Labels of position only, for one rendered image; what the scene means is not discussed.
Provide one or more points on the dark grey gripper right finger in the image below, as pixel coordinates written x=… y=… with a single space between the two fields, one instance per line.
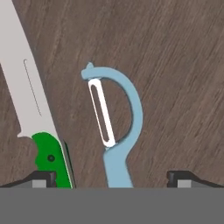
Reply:
x=180 y=176

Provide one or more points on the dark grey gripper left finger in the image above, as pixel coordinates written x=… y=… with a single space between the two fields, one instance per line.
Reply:
x=43 y=176

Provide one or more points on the light blue peeler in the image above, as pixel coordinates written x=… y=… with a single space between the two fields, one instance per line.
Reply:
x=118 y=163

